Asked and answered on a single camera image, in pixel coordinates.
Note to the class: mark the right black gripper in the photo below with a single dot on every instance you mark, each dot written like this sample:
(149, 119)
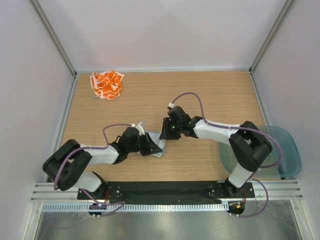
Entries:
(164, 134)

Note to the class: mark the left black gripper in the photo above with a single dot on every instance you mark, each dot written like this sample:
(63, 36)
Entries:
(150, 148)

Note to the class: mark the blue bear towel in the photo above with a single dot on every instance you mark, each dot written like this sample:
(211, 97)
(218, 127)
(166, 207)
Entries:
(155, 136)

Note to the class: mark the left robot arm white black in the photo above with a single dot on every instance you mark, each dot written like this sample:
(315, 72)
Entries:
(67, 166)

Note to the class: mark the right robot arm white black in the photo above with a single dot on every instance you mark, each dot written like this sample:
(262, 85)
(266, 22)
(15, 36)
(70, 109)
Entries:
(249, 145)

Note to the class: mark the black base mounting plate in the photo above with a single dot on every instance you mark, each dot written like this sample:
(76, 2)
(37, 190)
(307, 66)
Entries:
(171, 192)

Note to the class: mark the orange white patterned towel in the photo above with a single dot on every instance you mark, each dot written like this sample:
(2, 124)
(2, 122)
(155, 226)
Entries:
(107, 85)

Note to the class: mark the clear teal plastic container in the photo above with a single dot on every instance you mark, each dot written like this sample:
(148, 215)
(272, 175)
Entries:
(289, 166)

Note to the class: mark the white slotted cable duct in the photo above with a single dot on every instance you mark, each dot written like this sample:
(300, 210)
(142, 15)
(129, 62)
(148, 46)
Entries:
(92, 207)

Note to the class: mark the aluminium frame rail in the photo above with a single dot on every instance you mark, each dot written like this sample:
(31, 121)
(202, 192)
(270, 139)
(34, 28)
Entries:
(277, 190)

